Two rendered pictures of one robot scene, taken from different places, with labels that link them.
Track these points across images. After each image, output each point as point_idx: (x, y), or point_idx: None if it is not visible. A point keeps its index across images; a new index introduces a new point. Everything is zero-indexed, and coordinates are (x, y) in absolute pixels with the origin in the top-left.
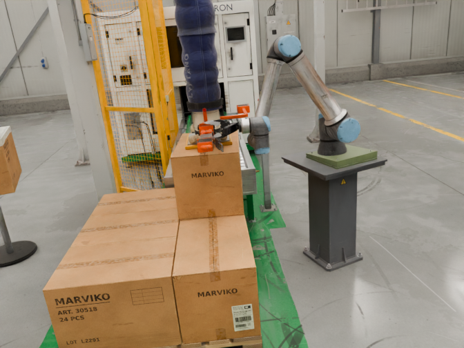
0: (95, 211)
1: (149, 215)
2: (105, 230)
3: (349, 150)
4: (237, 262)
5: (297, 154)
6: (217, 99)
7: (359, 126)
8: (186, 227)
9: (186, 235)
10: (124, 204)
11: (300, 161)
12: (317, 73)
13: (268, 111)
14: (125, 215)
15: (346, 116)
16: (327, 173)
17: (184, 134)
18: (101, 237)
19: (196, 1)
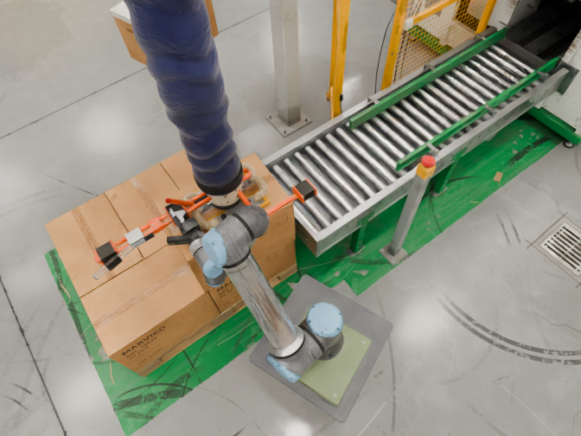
0: (170, 158)
1: None
2: (138, 195)
3: (332, 362)
4: (111, 337)
5: (321, 291)
6: (214, 187)
7: (290, 380)
8: (162, 256)
9: (146, 266)
10: None
11: (290, 308)
12: (255, 298)
13: None
14: (171, 187)
15: (280, 358)
16: (255, 359)
17: (247, 159)
18: (125, 201)
19: (159, 82)
